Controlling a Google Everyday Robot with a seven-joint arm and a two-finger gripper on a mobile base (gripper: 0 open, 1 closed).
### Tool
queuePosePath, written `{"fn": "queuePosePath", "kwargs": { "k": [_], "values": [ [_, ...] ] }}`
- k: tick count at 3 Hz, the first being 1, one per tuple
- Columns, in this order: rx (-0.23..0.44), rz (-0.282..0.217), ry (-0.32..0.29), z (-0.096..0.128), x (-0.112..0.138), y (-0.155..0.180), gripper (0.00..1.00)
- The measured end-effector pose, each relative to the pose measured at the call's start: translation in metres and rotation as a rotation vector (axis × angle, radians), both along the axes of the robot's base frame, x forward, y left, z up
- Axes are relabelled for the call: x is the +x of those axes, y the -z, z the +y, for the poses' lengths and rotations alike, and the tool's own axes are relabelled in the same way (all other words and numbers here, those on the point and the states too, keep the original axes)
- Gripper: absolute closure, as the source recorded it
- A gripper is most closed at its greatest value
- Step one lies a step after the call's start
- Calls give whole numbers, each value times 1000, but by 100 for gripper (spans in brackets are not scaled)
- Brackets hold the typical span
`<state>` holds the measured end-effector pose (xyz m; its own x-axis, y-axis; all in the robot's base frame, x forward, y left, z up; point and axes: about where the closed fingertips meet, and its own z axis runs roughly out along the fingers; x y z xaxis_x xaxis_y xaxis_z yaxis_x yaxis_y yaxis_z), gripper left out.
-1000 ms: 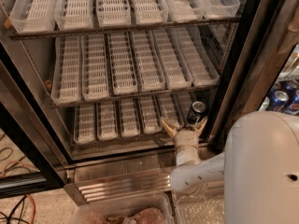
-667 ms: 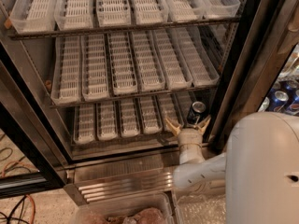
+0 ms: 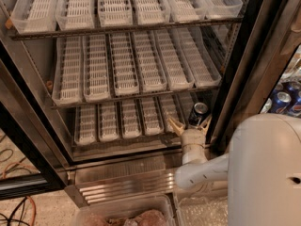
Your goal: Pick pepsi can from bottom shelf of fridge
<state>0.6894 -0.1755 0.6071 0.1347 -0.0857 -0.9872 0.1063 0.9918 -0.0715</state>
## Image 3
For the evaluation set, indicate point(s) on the clear bin with brown items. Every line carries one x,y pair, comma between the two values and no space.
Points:
94,214

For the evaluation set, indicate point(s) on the blue pepsi can behind glass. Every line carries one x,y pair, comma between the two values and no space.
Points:
279,102

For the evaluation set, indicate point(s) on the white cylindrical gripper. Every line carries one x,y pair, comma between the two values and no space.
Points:
193,137

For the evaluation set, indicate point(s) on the stainless fridge base grille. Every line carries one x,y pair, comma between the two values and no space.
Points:
142,174

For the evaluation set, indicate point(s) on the silver can behind glass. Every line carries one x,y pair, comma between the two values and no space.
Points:
267,106

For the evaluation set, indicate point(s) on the closed right fridge door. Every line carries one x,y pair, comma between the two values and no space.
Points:
276,36

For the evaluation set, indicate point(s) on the open glass fridge door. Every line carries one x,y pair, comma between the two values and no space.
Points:
15,120

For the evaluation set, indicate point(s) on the dark blue pepsi can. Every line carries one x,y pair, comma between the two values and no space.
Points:
198,114

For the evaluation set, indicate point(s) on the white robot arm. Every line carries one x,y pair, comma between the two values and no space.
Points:
262,168

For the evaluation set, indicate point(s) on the rear pepsi can behind glass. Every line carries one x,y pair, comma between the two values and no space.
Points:
292,87

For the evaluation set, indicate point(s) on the shelf tray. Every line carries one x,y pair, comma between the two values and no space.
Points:
201,65
85,125
75,14
123,63
170,109
178,75
115,13
218,9
187,10
148,62
152,11
187,100
34,16
108,122
151,117
67,88
130,119
96,74

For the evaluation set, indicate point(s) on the clear bin with bubble wrap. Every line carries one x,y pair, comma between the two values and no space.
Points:
204,206

